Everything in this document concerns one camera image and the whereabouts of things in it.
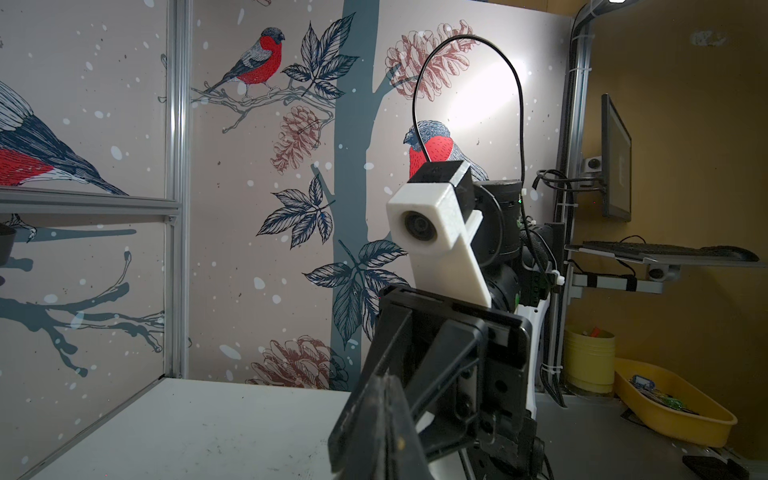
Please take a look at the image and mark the black keyboard on shelf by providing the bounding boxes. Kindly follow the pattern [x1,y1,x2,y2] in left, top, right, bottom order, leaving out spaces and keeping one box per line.
[566,241,761,266]

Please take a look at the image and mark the yellow plastic tray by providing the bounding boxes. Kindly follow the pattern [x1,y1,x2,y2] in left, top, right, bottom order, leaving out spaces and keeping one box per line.
[614,358,737,448]

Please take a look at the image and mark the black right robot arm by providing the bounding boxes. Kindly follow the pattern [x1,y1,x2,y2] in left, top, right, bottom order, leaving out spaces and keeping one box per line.
[328,182,563,479]

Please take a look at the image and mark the yellow plastic bucket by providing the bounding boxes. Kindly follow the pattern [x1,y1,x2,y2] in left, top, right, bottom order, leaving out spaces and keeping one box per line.
[564,326,616,395]

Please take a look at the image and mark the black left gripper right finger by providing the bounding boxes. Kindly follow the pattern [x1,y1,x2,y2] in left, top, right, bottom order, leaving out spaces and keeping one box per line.
[389,376,433,480]

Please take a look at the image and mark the black computer monitor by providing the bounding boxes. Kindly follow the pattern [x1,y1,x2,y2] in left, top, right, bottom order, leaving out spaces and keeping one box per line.
[601,94,632,222]

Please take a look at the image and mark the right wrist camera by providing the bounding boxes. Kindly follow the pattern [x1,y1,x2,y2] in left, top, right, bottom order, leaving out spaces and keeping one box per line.
[386,161,492,307]

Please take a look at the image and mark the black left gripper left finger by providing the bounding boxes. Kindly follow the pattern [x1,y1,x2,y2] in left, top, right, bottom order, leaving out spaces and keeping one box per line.
[333,375,396,480]

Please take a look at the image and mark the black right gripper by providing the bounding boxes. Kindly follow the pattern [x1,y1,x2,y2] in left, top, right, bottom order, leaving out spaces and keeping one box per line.
[344,286,534,462]

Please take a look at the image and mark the right camera cable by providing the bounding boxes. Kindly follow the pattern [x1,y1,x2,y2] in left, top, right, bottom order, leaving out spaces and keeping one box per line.
[410,33,529,199]

